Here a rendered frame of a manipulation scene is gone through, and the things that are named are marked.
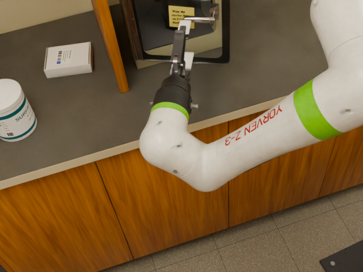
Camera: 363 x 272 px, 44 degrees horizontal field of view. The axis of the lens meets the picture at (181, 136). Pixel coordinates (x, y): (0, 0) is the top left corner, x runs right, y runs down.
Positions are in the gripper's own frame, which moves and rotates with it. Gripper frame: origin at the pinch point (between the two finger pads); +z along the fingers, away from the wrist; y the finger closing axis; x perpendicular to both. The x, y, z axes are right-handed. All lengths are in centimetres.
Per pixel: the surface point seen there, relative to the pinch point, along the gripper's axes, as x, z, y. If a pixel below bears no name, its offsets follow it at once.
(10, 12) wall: 75, 36, -20
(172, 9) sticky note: 6.2, 14.2, 0.0
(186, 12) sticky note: 2.3, 14.1, -0.8
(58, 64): 48, 12, -22
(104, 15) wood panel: 23.2, 4.1, 4.9
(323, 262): -54, -7, -118
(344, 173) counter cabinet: -61, 26, -95
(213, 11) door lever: -5.8, 13.2, 0.5
